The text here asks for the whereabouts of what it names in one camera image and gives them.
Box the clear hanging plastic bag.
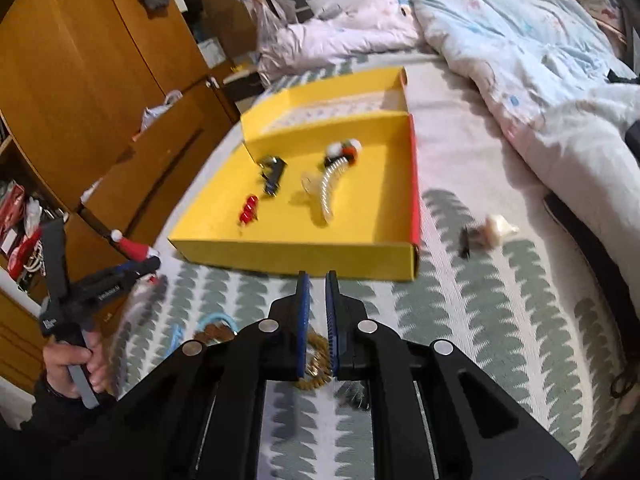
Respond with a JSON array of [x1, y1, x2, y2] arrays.
[[245, 0, 301, 56]]

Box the green patterned bedspread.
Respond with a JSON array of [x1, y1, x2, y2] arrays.
[[107, 55, 640, 480]]

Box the brown bead bracelet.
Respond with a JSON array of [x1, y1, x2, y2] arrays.
[[192, 324, 241, 346]]

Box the plush clear spiral hair tie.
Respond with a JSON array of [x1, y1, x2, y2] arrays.
[[320, 139, 363, 213]]

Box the red ball hair clip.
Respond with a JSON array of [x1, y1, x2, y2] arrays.
[[237, 194, 261, 226]]

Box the person's left hand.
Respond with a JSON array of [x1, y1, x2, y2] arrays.
[[42, 344, 115, 401]]

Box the gold spiral hair tie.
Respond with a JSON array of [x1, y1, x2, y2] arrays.
[[292, 329, 333, 393]]

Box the light blue hair tie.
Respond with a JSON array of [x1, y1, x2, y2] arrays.
[[197, 311, 238, 333]]

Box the person's left forearm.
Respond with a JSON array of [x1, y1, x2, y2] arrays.
[[17, 377, 123, 480]]

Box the light blue quilt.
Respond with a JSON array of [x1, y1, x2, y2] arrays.
[[400, 0, 640, 281]]

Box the white storage box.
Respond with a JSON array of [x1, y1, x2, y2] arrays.
[[197, 37, 226, 68]]

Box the white cloth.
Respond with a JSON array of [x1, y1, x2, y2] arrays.
[[80, 180, 108, 206]]

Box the black bed side rail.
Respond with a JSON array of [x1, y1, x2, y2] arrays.
[[542, 192, 640, 401]]

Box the beige plush hair tie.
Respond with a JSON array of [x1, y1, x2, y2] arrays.
[[460, 214, 521, 260]]

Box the dark nightstand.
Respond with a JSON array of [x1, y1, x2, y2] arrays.
[[222, 62, 266, 106]]

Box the white plastic bag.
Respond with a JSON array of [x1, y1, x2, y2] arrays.
[[140, 90, 183, 131]]

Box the black clothes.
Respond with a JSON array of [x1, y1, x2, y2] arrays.
[[605, 67, 640, 86]]

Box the yellow cardboard box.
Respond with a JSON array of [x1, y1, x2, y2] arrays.
[[167, 66, 421, 282]]

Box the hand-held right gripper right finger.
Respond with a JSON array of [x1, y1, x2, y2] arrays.
[[325, 271, 581, 480]]

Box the blue hair clip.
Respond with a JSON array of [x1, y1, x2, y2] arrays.
[[167, 324, 188, 361]]

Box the pile of shelf items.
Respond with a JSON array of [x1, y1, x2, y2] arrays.
[[0, 180, 66, 291]]

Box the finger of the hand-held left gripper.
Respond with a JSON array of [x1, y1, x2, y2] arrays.
[[70, 256, 162, 318], [40, 219, 71, 313]]

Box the pink quilt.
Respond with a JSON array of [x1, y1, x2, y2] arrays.
[[257, 0, 426, 81]]

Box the wooden wardrobe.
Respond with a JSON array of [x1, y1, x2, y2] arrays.
[[0, 0, 241, 411]]

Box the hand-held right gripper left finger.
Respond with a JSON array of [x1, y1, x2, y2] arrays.
[[117, 271, 308, 480]]

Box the santa hat hair clip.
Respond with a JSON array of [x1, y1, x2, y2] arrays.
[[109, 228, 168, 293]]

